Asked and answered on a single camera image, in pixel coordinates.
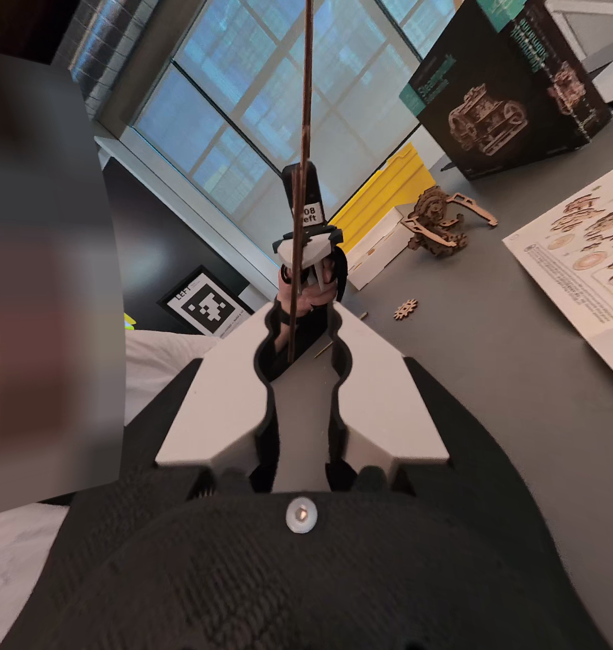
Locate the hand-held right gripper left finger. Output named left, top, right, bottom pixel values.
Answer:
left=155, top=299, right=283, bottom=485

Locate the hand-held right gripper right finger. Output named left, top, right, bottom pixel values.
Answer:
left=329, top=301, right=450, bottom=489

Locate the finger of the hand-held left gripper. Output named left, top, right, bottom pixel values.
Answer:
left=302, top=235, right=335, bottom=295
left=275, top=236, right=301, bottom=269

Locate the laser-cut wooden parts sheet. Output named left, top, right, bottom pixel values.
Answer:
left=286, top=0, right=314, bottom=364

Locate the assembled wooden model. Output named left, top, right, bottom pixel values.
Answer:
left=402, top=185, right=499, bottom=259

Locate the black model kit box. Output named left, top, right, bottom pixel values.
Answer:
left=399, top=0, right=613, bottom=181

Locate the person's left hand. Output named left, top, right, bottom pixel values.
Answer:
left=277, top=256, right=338, bottom=318

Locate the white cardboard box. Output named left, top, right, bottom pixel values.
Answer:
left=344, top=204, right=414, bottom=291

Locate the yellow box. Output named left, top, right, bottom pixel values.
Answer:
left=329, top=142, right=436, bottom=242

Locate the black chair armrest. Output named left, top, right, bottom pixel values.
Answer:
left=266, top=305, right=332, bottom=383

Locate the large glass window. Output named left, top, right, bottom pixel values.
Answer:
left=90, top=0, right=464, bottom=285

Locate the framed marker sign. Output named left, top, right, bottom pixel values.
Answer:
left=156, top=265, right=255, bottom=338

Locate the large black screen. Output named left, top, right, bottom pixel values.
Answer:
left=101, top=156, right=251, bottom=336

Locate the illustrated instruction booklet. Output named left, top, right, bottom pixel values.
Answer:
left=503, top=157, right=613, bottom=392

